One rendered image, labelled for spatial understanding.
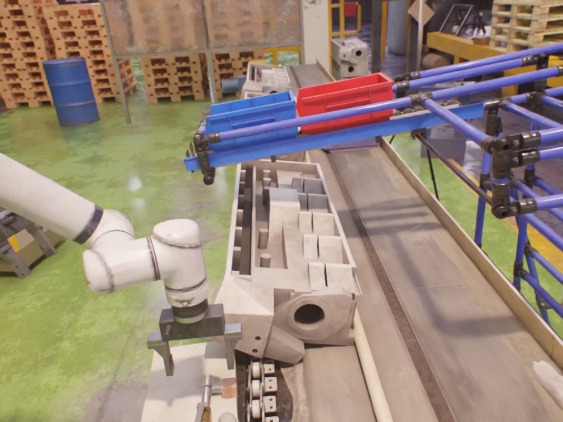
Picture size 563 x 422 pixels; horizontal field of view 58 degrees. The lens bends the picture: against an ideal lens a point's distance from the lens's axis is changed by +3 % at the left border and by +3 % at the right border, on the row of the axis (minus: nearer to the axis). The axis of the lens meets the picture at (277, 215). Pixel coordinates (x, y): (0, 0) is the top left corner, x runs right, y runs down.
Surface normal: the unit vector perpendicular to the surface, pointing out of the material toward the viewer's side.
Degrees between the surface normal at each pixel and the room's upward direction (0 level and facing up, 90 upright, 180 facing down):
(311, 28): 90
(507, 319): 2
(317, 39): 90
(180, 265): 91
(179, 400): 0
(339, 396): 0
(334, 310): 90
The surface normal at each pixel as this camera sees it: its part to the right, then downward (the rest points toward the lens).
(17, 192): 0.47, 0.22
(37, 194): 0.58, 0.00
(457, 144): -0.39, 0.41
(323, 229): 0.10, -0.58
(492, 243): -0.07, -0.90
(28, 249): 0.98, 0.00
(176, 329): 0.05, 0.42
